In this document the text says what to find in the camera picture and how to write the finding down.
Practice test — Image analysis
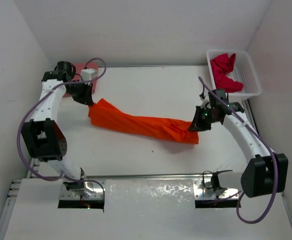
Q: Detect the salmon pink t shirt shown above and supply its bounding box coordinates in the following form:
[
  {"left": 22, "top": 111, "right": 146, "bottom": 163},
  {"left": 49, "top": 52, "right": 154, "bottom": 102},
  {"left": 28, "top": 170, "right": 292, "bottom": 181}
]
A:
[{"left": 73, "top": 61, "right": 98, "bottom": 94}]

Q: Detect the orange t shirt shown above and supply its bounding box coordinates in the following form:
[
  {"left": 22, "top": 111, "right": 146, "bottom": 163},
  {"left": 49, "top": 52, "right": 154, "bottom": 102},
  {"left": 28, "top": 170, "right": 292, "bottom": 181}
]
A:
[{"left": 88, "top": 99, "right": 199, "bottom": 145}]

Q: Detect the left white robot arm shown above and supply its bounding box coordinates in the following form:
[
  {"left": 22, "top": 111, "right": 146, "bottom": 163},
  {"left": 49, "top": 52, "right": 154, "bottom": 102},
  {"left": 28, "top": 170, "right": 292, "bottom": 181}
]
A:
[{"left": 21, "top": 61, "right": 98, "bottom": 197}]

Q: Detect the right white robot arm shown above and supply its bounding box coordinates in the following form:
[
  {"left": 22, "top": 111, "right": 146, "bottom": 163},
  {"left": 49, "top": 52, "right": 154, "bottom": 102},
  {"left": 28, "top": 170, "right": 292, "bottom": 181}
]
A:
[{"left": 188, "top": 89, "right": 288, "bottom": 198}]

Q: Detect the magenta crumpled t shirt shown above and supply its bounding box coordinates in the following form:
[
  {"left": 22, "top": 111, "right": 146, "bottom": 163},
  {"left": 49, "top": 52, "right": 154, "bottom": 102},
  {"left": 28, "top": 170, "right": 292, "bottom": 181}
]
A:
[{"left": 210, "top": 53, "right": 243, "bottom": 93}]

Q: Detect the white plastic basket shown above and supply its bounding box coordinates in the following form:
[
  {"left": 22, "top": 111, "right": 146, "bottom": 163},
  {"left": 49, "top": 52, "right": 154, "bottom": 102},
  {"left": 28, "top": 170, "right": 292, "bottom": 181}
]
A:
[{"left": 206, "top": 49, "right": 262, "bottom": 101}]

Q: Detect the white foam front board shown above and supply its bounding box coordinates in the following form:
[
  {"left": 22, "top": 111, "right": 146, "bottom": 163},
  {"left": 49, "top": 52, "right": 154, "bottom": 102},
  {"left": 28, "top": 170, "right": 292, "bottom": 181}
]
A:
[{"left": 4, "top": 177, "right": 292, "bottom": 240}]

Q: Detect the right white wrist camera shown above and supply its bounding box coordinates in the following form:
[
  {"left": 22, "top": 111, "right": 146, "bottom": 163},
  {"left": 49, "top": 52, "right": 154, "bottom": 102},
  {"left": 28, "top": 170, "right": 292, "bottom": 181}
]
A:
[{"left": 201, "top": 99, "right": 210, "bottom": 109}]

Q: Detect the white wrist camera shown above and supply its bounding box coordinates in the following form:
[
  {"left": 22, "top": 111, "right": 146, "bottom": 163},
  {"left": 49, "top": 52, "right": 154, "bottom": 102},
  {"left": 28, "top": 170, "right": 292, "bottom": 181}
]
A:
[
  {"left": 201, "top": 99, "right": 210, "bottom": 109},
  {"left": 80, "top": 68, "right": 98, "bottom": 81}
]

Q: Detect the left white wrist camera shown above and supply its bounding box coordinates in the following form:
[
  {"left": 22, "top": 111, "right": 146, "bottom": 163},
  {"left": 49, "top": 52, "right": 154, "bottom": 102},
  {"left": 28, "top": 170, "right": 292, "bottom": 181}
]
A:
[{"left": 80, "top": 68, "right": 98, "bottom": 81}]

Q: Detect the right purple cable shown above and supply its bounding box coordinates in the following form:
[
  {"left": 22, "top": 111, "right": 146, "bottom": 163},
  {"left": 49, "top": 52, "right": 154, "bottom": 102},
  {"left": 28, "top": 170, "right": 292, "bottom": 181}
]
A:
[{"left": 198, "top": 76, "right": 278, "bottom": 224}]

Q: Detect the purple cable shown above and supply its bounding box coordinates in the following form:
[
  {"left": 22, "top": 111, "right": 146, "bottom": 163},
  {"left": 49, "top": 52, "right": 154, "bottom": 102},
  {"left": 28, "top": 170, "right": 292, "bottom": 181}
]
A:
[
  {"left": 198, "top": 76, "right": 278, "bottom": 224},
  {"left": 17, "top": 57, "right": 108, "bottom": 201}
]

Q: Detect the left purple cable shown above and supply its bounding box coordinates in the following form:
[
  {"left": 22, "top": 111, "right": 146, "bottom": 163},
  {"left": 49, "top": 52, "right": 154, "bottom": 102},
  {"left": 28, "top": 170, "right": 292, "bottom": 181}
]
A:
[{"left": 17, "top": 57, "right": 108, "bottom": 201}]

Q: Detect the black thin cable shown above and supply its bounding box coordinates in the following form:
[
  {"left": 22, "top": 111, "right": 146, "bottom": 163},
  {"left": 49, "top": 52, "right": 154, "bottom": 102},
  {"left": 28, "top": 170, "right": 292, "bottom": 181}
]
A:
[{"left": 202, "top": 169, "right": 233, "bottom": 193}]

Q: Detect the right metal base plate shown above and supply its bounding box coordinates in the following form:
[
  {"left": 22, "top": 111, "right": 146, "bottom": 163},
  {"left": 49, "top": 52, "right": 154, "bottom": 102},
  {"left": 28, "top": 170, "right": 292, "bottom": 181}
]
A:
[{"left": 193, "top": 180, "right": 240, "bottom": 201}]

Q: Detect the metal base plate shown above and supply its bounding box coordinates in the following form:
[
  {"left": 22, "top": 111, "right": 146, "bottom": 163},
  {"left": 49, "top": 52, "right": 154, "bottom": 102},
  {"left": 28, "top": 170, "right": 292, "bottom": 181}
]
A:
[
  {"left": 59, "top": 178, "right": 106, "bottom": 201},
  {"left": 193, "top": 180, "right": 240, "bottom": 201}
]

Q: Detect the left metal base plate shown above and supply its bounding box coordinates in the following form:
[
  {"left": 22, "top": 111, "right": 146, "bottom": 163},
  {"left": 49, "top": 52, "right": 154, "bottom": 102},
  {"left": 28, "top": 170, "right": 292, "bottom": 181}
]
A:
[{"left": 59, "top": 178, "right": 106, "bottom": 201}]

